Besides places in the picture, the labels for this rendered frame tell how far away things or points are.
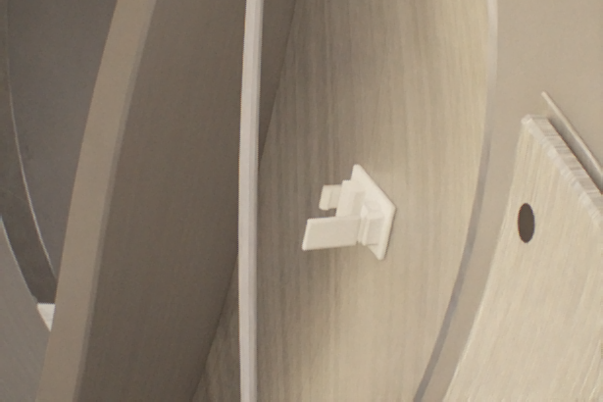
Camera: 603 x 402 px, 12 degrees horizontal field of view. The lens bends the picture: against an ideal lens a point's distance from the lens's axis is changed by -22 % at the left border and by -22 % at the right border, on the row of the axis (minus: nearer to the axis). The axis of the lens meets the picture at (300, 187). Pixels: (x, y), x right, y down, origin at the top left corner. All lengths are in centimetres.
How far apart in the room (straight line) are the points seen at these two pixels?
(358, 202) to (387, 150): 2
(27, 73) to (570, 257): 105
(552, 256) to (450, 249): 8
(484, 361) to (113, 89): 16
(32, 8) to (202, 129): 89
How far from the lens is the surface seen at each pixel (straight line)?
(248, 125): 93
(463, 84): 89
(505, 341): 86
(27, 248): 169
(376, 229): 93
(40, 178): 182
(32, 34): 186
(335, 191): 94
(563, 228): 83
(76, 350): 102
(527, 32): 86
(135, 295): 101
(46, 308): 165
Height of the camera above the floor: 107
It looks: 6 degrees down
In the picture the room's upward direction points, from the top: 1 degrees counter-clockwise
